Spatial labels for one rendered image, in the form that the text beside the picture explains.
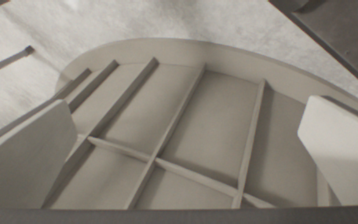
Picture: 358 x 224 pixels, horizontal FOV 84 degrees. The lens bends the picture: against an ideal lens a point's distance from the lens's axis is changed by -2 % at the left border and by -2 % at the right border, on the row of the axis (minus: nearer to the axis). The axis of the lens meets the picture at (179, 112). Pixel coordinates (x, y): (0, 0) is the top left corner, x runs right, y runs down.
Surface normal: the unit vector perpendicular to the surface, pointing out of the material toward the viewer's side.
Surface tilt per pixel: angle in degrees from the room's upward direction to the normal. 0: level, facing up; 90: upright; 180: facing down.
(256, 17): 0
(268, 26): 0
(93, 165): 90
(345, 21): 0
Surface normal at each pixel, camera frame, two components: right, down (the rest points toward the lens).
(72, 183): -0.18, -0.70
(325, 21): -0.38, 0.70
